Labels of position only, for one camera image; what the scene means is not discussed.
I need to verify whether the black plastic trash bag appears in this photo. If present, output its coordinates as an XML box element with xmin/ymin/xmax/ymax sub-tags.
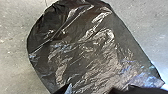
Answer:
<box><xmin>25</xmin><ymin>0</ymin><xmax>166</xmax><ymax>94</ymax></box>

